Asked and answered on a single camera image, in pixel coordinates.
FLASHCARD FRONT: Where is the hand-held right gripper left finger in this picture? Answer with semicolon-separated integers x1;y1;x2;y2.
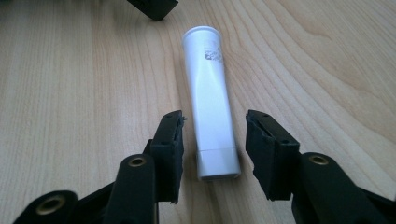
148;109;187;205

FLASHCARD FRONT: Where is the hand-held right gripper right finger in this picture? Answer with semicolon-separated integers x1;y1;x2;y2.
245;109;302;202

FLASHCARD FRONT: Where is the white tube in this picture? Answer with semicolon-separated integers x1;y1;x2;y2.
181;25;243;182

